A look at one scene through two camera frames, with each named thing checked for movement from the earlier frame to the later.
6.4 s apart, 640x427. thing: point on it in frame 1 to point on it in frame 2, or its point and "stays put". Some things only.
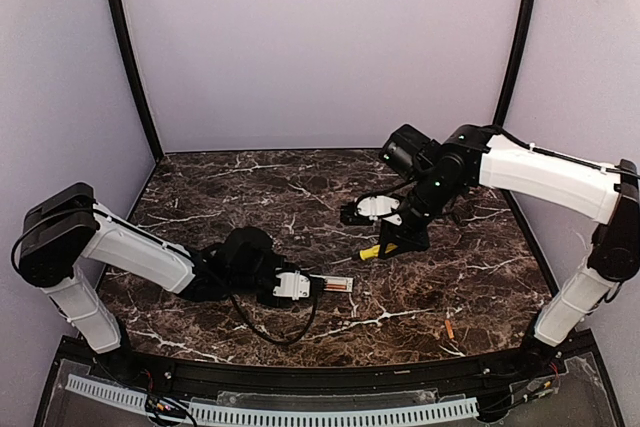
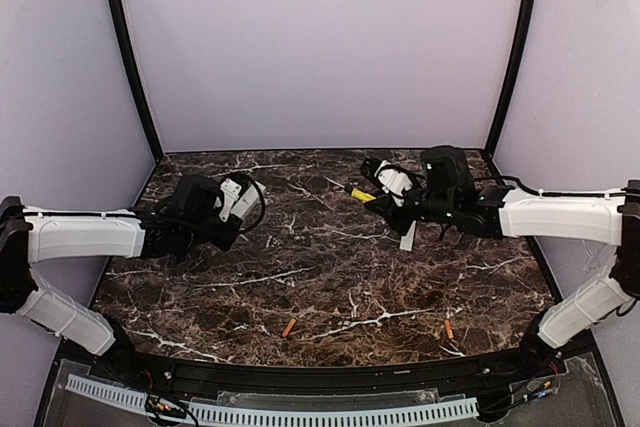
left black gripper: [316, 285] to [220, 229]
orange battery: [338, 286] to [289, 327]
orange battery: [449, 328] stays put
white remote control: [336, 283] to [248, 199]
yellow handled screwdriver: [373, 251] to [362, 195]
